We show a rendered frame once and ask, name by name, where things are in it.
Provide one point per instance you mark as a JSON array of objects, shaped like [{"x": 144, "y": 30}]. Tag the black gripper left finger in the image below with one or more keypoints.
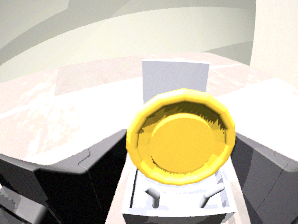
[{"x": 76, "y": 190}]

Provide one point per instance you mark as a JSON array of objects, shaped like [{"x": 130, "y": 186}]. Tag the yellow plate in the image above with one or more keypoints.
[{"x": 181, "y": 137}]

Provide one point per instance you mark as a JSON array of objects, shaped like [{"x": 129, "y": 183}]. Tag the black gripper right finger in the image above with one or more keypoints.
[{"x": 269, "y": 181}]

